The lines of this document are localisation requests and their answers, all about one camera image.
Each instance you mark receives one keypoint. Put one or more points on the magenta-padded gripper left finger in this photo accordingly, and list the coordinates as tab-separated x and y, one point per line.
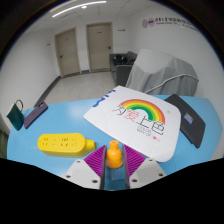
85	173

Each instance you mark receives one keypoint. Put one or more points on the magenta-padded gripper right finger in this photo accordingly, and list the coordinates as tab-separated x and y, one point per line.
146	171

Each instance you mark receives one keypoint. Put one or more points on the yellow power strip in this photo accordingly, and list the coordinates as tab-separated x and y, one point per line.
63	144

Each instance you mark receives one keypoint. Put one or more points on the white rainbow-print board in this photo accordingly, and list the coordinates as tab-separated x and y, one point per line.
133	123

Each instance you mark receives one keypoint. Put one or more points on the dark grey tablet case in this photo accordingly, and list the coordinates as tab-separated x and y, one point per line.
188	120

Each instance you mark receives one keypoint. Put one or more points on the purple smartphone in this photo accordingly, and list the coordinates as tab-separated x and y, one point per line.
35	115

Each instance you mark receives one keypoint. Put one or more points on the dark green mug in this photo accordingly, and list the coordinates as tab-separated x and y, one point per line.
14	118

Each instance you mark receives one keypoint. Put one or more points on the grey cloth-covered equipment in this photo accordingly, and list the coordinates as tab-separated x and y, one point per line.
163	71

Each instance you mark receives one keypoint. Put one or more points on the grey sofa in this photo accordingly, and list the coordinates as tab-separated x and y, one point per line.
120	70

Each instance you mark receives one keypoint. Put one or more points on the beige door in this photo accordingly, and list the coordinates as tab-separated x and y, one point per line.
100	46
67	53

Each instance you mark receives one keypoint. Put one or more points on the long ceiling light strip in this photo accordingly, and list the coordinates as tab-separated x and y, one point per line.
78	7

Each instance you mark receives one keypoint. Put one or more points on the round ceiling light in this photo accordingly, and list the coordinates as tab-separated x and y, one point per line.
84	6

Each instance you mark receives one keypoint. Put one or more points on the wall sign lettering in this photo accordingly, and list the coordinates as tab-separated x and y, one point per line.
166	22

